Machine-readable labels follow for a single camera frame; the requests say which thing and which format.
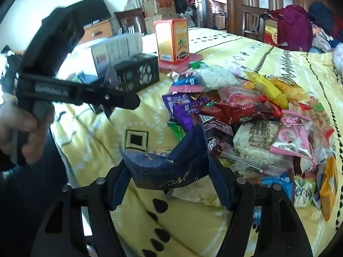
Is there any dark blue chocolate packet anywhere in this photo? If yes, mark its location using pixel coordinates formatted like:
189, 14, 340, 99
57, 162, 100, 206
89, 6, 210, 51
120, 125, 210, 190

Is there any blue pink oreo packet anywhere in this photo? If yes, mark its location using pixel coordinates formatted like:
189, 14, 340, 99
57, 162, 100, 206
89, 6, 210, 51
168, 74, 203, 93

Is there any person left hand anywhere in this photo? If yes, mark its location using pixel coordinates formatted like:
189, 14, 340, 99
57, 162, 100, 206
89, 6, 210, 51
1, 93, 54, 164

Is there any yellow patterned bedsheet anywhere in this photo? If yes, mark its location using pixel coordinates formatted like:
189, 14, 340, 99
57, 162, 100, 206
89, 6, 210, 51
52, 28, 342, 256

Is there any white carton box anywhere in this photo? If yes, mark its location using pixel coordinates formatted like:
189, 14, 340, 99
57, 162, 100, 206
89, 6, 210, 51
76, 33, 142, 77

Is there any wooden chest of drawers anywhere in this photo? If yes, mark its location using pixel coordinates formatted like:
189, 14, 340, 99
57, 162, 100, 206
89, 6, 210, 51
78, 20, 113, 44

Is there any black television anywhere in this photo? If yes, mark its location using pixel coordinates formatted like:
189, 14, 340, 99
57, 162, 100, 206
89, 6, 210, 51
68, 0, 111, 27

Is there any rice crispy bar packet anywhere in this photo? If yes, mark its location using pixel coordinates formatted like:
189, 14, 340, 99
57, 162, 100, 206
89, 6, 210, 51
233, 121, 281, 165

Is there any black patterned box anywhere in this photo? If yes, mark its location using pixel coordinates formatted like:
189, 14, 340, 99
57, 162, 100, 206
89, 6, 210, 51
114, 53, 159, 93

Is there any pink candy bag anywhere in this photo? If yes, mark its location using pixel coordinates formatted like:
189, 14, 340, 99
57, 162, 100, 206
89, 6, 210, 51
269, 110, 313, 160

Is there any lower cardboard box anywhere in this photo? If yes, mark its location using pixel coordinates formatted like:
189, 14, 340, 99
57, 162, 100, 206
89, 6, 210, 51
143, 13, 180, 35

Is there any cardboard box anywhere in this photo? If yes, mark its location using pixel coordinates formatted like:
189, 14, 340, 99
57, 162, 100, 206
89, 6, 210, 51
143, 0, 176, 17
143, 13, 180, 35

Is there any red wrapped snack packet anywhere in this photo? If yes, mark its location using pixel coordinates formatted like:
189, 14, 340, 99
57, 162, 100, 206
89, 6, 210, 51
197, 101, 272, 124

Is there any orange tea box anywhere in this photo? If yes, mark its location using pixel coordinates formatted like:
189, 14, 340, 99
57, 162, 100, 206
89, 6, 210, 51
153, 19, 190, 64

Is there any flat red box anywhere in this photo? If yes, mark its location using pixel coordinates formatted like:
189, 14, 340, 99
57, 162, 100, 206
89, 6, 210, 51
158, 53, 203, 74

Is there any purple snack packet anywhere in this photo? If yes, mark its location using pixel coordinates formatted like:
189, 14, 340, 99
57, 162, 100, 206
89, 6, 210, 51
162, 93, 209, 132

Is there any upper cardboard box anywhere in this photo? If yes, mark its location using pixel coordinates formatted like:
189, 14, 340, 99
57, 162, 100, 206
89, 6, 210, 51
143, 0, 176, 17

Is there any yellow snack packet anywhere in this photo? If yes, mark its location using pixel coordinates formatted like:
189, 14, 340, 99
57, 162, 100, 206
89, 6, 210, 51
245, 71, 310, 110

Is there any green snack packet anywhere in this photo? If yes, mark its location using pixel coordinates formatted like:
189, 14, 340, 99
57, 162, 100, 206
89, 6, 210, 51
190, 61, 208, 70

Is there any white rice snack bag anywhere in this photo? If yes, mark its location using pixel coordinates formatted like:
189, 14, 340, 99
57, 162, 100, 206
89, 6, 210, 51
195, 65, 241, 92

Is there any red gift box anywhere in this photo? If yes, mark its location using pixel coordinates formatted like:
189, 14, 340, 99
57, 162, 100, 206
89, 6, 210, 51
263, 19, 277, 46

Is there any lilac folded quilt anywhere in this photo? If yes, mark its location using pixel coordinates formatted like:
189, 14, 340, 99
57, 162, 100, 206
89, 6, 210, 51
332, 45, 343, 75

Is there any maroon garment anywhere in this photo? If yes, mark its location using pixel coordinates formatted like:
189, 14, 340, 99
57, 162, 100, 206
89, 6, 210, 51
270, 5, 313, 52

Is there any dark wooden chair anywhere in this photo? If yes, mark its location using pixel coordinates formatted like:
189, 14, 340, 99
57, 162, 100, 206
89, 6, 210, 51
241, 4, 269, 42

